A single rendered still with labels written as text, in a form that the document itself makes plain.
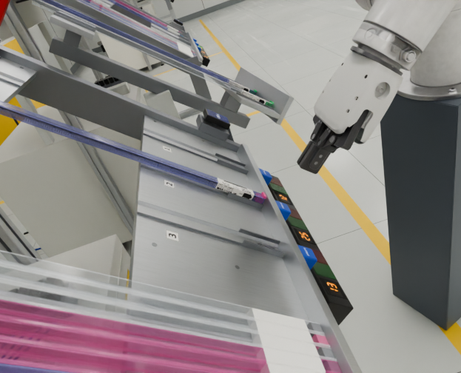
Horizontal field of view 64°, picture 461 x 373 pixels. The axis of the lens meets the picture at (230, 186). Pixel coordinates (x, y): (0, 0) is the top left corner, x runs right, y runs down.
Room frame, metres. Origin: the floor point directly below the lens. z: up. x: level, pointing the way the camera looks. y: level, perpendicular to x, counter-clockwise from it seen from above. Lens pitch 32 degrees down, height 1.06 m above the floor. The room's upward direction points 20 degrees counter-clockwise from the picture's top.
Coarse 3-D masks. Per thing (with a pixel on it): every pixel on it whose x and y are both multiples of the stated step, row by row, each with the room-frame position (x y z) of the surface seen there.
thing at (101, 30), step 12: (36, 0) 0.75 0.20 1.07; (60, 12) 0.76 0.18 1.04; (84, 24) 0.76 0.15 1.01; (96, 24) 0.77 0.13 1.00; (108, 36) 0.76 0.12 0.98; (120, 36) 0.76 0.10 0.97; (144, 48) 0.77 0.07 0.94; (168, 60) 0.77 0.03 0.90; (192, 72) 0.78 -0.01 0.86; (228, 84) 0.78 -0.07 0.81
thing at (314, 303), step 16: (240, 160) 0.61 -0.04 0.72; (256, 176) 0.52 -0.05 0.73; (272, 208) 0.42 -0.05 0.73; (272, 224) 0.40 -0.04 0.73; (288, 240) 0.35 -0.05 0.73; (288, 256) 0.33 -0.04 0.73; (304, 272) 0.29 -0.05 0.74; (304, 288) 0.27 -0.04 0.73; (304, 304) 0.26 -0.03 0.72; (320, 304) 0.24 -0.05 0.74; (320, 320) 0.23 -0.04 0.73; (336, 336) 0.20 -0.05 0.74; (336, 352) 0.19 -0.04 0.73; (352, 368) 0.17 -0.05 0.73
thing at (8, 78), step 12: (0, 60) 0.63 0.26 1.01; (0, 72) 0.58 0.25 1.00; (12, 72) 0.60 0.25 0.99; (24, 72) 0.62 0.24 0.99; (36, 72) 0.65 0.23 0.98; (0, 84) 0.54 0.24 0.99; (12, 84) 0.56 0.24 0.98; (24, 84) 0.59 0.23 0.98; (0, 96) 0.51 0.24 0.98; (12, 96) 0.53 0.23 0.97
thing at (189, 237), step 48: (144, 144) 0.52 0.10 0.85; (192, 144) 0.60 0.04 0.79; (144, 192) 0.39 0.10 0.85; (192, 192) 0.42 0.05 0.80; (144, 240) 0.30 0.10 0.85; (192, 240) 0.32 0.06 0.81; (240, 240) 0.35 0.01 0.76; (192, 288) 0.25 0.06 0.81; (240, 288) 0.26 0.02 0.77; (288, 288) 0.28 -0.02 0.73
